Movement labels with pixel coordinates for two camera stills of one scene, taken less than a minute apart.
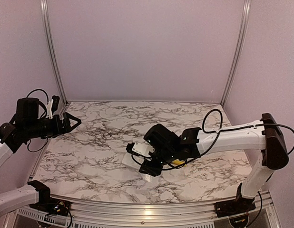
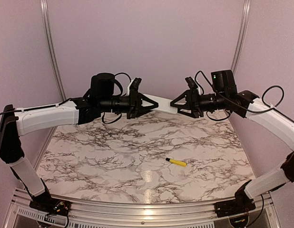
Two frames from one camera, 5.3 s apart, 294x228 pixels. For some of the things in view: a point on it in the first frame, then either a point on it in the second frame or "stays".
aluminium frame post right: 246,11 stays
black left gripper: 59,130 → 135,106
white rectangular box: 127,159 → 164,104
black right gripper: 150,169 → 193,101
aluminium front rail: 89,213 stays
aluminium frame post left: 45,20 stays
